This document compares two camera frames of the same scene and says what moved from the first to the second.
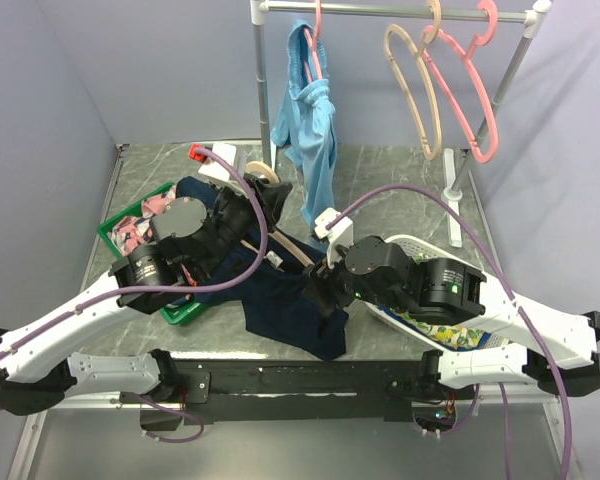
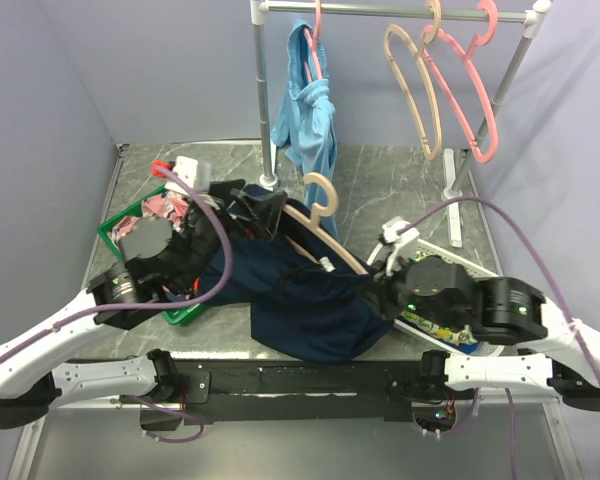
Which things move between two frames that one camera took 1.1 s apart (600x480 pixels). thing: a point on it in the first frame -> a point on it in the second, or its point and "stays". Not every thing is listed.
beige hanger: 429,155 stays
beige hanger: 275,236 -> 314,226
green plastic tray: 189,313 stays
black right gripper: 322,279 -> 380,292
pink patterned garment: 133,232 stays
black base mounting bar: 228,388 stays
